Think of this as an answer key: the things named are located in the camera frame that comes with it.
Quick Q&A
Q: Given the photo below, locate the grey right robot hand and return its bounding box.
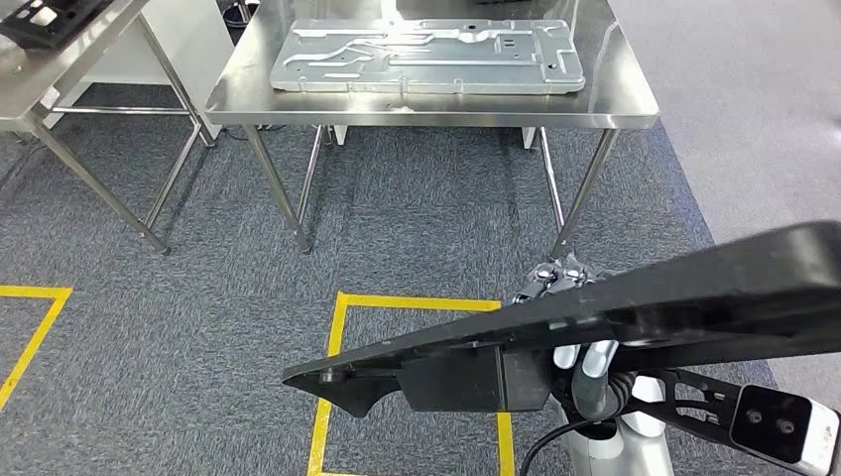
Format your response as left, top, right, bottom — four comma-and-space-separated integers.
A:
512, 254, 636, 421

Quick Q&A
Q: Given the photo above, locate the black plastic frame part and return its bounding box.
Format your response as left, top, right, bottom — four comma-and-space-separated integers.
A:
0, 0, 114, 52
282, 221, 841, 419

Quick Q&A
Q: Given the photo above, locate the stainless steel work table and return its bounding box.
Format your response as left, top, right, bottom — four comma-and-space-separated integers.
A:
0, 0, 218, 256
204, 0, 661, 256

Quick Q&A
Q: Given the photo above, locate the grey stamped metal plate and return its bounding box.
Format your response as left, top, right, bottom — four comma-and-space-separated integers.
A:
270, 17, 587, 96

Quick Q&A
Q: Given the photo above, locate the white cabinet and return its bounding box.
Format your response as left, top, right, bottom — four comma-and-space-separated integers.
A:
39, 0, 236, 127

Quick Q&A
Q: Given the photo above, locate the yellow floor tape square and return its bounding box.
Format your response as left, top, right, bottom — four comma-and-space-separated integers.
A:
0, 284, 73, 412

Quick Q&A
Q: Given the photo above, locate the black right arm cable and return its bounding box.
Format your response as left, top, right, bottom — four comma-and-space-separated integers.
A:
519, 419, 606, 476

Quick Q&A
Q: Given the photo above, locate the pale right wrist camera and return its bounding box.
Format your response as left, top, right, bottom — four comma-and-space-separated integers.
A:
729, 384, 841, 476

